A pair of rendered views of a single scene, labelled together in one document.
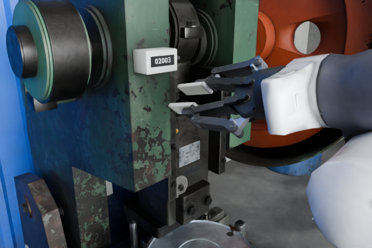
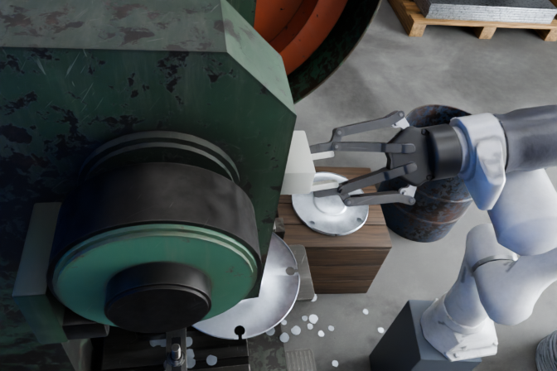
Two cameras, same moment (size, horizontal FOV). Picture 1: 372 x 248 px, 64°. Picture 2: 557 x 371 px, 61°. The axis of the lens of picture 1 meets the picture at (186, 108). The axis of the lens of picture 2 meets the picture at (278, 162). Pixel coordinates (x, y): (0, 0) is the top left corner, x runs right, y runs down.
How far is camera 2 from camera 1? 0.65 m
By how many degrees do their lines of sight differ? 59
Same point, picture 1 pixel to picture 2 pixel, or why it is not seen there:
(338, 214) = (541, 246)
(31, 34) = (196, 268)
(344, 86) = (526, 157)
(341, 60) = (518, 133)
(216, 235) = not seen: hidden behind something
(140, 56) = (302, 178)
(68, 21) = (246, 211)
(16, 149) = not seen: outside the picture
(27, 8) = (195, 242)
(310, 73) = (501, 151)
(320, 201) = (530, 243)
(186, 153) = not seen: hidden behind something
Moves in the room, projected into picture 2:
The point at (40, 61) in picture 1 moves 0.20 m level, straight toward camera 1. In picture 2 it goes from (220, 290) to (432, 336)
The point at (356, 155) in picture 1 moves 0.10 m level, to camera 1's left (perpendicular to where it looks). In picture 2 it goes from (543, 207) to (524, 256)
